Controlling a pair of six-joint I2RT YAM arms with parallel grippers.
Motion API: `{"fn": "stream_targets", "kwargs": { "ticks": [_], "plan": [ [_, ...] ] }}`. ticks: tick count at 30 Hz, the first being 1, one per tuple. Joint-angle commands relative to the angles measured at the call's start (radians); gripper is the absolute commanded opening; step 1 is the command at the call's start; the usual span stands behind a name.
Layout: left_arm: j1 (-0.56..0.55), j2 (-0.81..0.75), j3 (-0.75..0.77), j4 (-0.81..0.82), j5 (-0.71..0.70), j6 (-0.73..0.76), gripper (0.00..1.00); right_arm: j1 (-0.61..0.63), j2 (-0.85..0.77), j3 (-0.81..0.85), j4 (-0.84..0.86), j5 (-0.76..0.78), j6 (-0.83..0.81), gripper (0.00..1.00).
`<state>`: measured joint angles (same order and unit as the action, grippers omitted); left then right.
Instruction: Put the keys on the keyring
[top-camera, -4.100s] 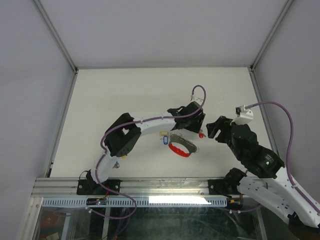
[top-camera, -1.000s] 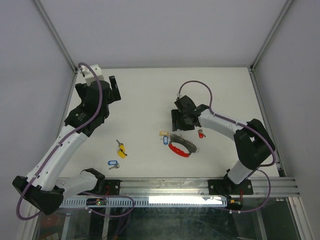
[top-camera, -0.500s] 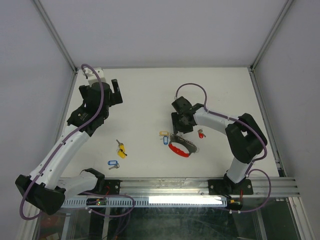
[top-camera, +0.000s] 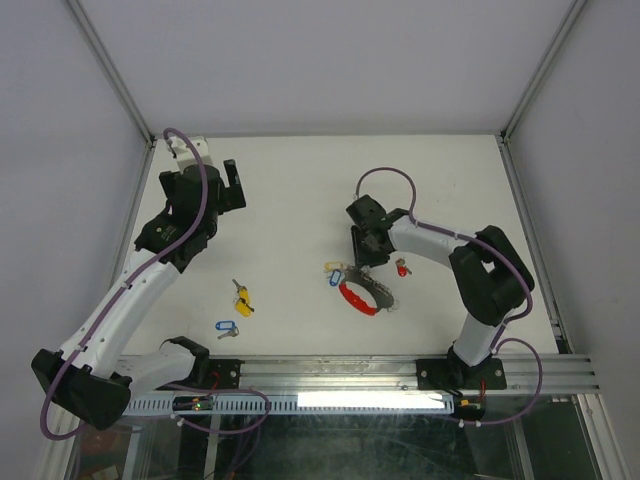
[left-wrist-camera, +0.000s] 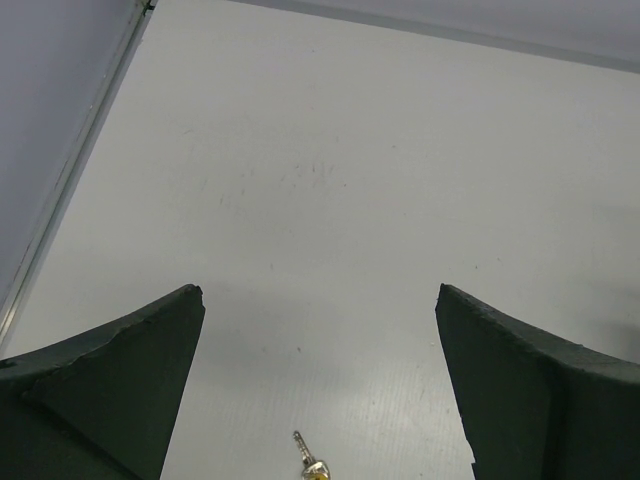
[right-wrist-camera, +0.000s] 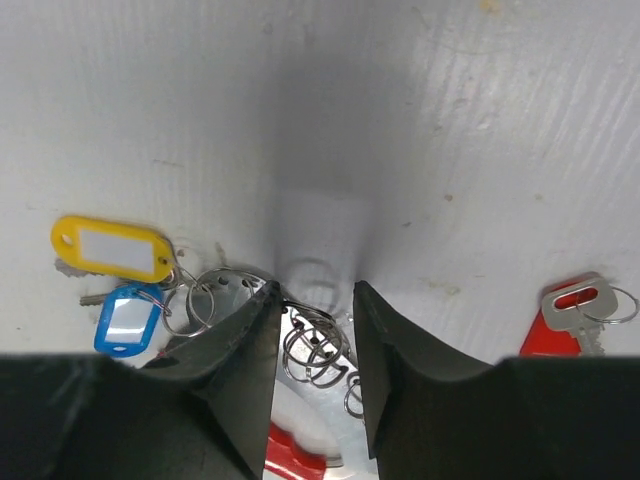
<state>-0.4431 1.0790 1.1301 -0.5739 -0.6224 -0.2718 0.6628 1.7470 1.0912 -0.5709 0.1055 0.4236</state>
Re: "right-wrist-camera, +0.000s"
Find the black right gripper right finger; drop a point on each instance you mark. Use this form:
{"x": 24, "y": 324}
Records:
{"x": 433, "y": 412}

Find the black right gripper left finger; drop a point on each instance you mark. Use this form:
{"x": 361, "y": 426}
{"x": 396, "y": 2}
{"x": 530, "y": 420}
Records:
{"x": 202, "y": 411}

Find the metal keyring holder red handle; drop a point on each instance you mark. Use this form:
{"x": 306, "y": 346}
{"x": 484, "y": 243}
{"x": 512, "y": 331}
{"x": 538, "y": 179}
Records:
{"x": 317, "y": 427}

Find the red tag key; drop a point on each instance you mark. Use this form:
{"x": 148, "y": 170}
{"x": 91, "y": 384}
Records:
{"x": 574, "y": 313}

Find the blue tag key on holder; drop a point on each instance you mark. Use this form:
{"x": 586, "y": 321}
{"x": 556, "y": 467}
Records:
{"x": 128, "y": 317}

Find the yellow tag key on holder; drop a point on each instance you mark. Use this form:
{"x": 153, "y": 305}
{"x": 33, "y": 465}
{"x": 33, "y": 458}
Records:
{"x": 117, "y": 249}

